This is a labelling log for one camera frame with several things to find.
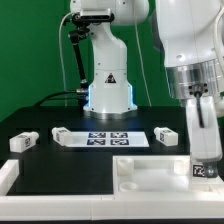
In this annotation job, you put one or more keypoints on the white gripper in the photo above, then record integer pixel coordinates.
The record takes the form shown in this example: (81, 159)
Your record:
(205, 143)

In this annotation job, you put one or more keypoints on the white square tabletop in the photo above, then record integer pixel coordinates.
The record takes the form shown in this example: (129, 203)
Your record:
(147, 174)

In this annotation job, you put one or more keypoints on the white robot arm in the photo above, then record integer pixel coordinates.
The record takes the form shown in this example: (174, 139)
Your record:
(191, 36)

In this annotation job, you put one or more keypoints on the white sheet with fiducial tags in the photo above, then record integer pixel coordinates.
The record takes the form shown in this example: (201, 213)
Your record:
(108, 139)

